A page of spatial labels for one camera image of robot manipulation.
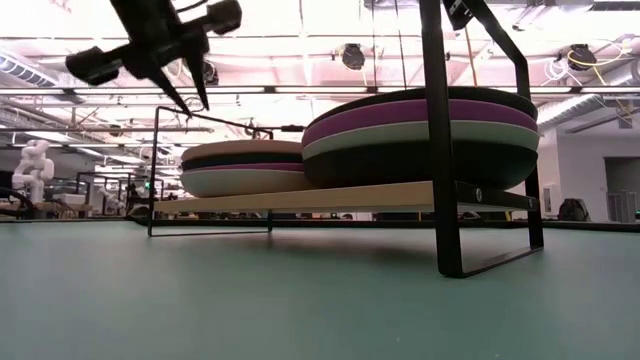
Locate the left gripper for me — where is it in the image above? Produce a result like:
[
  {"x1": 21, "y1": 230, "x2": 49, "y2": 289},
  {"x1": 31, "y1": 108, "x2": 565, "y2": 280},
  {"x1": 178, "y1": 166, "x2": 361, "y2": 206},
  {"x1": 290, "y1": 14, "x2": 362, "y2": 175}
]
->
[{"x1": 64, "y1": 0, "x2": 244, "y2": 117}]

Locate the peach plate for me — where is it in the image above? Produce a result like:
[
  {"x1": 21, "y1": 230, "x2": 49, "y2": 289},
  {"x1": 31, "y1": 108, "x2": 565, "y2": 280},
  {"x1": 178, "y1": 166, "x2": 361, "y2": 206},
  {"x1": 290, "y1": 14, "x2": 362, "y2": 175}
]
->
[{"x1": 180, "y1": 139, "x2": 304, "y2": 164}]

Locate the purple plate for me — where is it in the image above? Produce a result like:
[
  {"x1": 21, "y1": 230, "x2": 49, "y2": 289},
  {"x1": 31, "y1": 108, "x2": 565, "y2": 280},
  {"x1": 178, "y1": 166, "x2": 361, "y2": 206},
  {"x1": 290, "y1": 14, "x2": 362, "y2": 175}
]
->
[{"x1": 301, "y1": 98, "x2": 539, "y2": 149}]

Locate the long ceiling light strip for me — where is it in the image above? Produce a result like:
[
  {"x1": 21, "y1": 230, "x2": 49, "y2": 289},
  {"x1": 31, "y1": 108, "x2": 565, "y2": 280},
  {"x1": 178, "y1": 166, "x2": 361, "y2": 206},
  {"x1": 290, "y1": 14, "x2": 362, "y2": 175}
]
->
[{"x1": 0, "y1": 85, "x2": 640, "y2": 96}]

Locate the dark backpack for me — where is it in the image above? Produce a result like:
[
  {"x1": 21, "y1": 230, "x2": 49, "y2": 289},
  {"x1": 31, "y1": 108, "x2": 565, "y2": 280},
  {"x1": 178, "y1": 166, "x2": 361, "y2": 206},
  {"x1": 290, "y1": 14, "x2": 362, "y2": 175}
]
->
[{"x1": 557, "y1": 197, "x2": 592, "y2": 223}]

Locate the white slatted rack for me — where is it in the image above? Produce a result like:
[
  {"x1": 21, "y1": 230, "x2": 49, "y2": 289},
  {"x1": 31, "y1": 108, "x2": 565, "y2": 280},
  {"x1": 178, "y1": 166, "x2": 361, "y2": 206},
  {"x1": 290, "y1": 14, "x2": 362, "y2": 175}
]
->
[{"x1": 606, "y1": 191, "x2": 639, "y2": 224}]

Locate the ceiling cord reel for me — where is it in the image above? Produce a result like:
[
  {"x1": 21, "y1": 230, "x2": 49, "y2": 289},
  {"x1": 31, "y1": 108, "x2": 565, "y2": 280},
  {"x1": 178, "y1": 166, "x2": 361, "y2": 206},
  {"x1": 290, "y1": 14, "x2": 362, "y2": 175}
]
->
[
  {"x1": 554, "y1": 43, "x2": 599, "y2": 72},
  {"x1": 202, "y1": 59, "x2": 220, "y2": 87},
  {"x1": 341, "y1": 42, "x2": 367, "y2": 72}
]

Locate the yellow hanging cable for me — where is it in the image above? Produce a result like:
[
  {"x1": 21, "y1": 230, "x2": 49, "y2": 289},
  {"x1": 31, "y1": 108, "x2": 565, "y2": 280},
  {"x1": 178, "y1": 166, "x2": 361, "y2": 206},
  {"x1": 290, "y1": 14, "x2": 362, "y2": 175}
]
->
[{"x1": 464, "y1": 27, "x2": 479, "y2": 90}]

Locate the black hanging cable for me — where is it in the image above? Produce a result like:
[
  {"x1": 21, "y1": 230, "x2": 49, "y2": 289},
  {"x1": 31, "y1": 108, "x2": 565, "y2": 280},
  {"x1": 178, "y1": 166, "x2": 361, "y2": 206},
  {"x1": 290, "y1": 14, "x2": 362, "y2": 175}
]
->
[{"x1": 393, "y1": 0, "x2": 409, "y2": 92}]

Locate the ceiling ventilation duct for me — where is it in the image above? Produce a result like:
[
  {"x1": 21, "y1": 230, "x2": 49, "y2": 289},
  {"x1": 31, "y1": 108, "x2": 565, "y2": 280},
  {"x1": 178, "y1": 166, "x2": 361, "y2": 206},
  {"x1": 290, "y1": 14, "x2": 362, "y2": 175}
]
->
[{"x1": 0, "y1": 49, "x2": 81, "y2": 104}]

